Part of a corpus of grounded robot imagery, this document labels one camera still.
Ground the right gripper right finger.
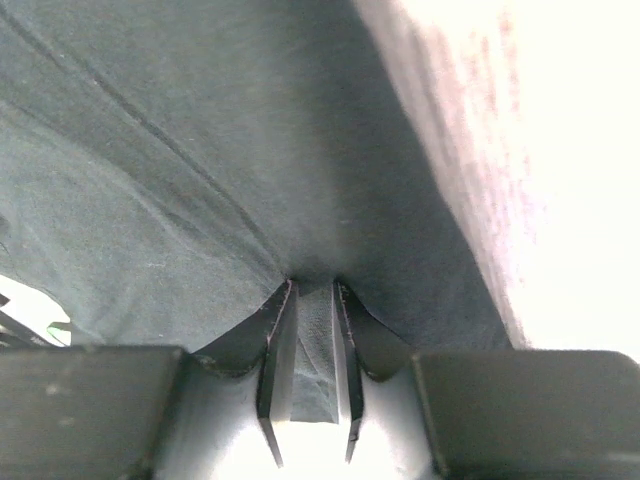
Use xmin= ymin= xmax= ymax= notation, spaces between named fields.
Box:
xmin=332 ymin=283 xmax=639 ymax=479

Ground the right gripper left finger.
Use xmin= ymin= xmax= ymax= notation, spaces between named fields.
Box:
xmin=1 ymin=282 xmax=298 ymax=479

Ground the black floral t shirt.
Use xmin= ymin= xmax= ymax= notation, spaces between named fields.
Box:
xmin=1 ymin=1 xmax=510 ymax=422

